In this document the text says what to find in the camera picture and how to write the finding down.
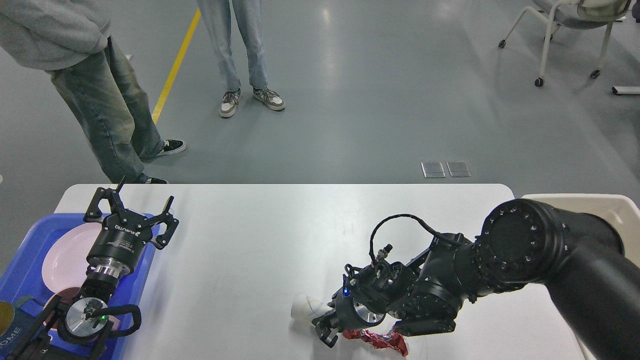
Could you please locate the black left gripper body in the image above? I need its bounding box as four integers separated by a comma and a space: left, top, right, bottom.
86, 224, 153, 279

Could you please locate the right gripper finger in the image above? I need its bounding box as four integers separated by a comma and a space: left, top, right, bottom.
310, 301, 337, 327
314, 320, 344, 348

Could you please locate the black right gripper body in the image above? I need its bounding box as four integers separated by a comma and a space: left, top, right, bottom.
334, 292, 386, 332

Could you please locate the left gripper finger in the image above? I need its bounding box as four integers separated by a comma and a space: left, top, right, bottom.
82, 174, 128, 226
140, 195, 179, 250

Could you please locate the patterned paper cup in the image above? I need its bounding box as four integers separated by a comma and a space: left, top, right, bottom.
290, 294, 333, 322

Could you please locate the pink plate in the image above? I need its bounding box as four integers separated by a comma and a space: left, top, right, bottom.
41, 222, 102, 293

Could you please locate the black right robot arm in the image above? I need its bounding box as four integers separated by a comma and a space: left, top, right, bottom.
310, 198, 640, 360

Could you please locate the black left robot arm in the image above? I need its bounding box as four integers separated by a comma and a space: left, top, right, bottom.
4, 182, 179, 360

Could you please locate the red foil wrapper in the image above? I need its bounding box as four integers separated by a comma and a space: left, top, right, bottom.
342, 328, 409, 357

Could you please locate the person's far leg and shoe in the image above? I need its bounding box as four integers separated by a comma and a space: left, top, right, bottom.
102, 38, 186, 161

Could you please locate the person's leg and shoe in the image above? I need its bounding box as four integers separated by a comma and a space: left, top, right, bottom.
49, 51, 148, 183
102, 38, 186, 161

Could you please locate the blue plastic tray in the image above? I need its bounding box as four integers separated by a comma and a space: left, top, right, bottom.
0, 213, 156, 360

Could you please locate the person's near leg and shoe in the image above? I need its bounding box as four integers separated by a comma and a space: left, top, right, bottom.
49, 51, 148, 183

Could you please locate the dark blue mug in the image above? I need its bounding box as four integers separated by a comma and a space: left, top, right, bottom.
0, 294, 44, 360

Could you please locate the left metal floor socket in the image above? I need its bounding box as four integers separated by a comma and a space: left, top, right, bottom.
420, 161, 447, 179

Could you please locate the metal floor socket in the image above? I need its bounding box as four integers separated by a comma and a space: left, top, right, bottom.
420, 161, 447, 179
446, 161, 472, 178

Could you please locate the right metal floor socket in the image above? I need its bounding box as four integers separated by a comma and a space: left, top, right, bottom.
446, 161, 472, 178

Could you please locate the grey hoodie torso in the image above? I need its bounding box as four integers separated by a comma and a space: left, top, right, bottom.
0, 0, 111, 71

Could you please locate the beige plastic bin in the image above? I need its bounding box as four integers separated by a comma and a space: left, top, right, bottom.
522, 194, 640, 360

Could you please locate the person's leg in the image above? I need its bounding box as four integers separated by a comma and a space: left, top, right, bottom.
231, 0, 286, 111
196, 0, 242, 118

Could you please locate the white bar on floor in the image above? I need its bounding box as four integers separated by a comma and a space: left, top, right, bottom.
611, 85, 640, 96

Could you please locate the white office chair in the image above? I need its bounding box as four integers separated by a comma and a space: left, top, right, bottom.
498, 0, 631, 88

